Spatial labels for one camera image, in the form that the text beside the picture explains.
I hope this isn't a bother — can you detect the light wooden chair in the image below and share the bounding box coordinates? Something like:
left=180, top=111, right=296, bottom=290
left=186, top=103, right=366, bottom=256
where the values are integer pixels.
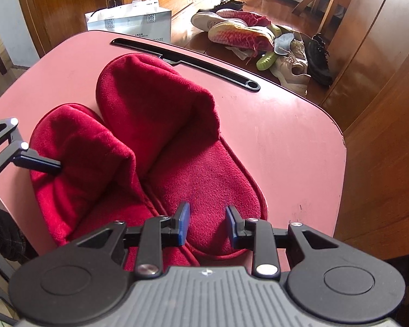
left=295, top=0, right=357, bottom=40

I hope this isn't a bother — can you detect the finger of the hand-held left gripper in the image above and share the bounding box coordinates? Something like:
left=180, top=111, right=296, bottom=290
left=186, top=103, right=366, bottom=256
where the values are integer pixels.
left=0, top=117, right=64, bottom=189

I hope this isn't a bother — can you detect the red fleece slipper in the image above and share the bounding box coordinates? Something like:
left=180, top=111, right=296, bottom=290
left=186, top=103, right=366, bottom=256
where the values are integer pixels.
left=95, top=53, right=269, bottom=267
left=29, top=104, right=201, bottom=273

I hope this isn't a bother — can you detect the white grey paper bag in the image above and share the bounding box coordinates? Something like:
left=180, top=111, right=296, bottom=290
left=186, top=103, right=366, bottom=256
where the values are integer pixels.
left=85, top=0, right=173, bottom=46

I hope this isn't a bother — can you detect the pile of assorted shoes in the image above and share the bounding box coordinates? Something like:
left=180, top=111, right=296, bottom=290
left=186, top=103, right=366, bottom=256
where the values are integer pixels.
left=190, top=0, right=334, bottom=96

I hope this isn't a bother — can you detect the plain wooden door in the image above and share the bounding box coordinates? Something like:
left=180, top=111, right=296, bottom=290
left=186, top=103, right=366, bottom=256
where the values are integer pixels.
left=14, top=0, right=142, bottom=60

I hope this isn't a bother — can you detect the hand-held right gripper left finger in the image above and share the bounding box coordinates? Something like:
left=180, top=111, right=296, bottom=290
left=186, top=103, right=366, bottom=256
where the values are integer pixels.
left=76, top=201, right=192, bottom=279

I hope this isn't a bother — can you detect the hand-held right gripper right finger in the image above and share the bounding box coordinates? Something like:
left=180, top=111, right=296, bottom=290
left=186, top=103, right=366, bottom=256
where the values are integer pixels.
left=225, top=204, right=342, bottom=279

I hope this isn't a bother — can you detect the wooden wardrobe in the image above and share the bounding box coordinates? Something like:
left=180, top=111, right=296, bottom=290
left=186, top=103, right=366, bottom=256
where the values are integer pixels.
left=318, top=0, right=409, bottom=261

